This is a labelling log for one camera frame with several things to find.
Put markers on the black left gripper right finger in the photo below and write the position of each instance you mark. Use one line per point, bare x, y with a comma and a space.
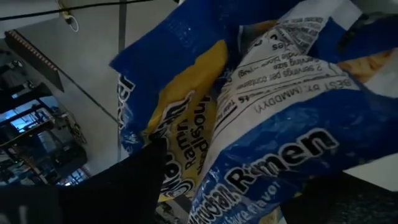
342, 202

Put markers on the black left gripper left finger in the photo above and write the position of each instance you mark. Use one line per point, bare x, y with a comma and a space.
109, 199

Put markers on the blue Maruchan ramen pack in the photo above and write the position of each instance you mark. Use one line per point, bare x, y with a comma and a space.
174, 56
295, 124
326, 40

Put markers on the black floor platform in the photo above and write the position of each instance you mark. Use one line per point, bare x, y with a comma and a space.
37, 59

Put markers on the cluttered shelf rack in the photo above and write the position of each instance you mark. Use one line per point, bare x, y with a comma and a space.
37, 130

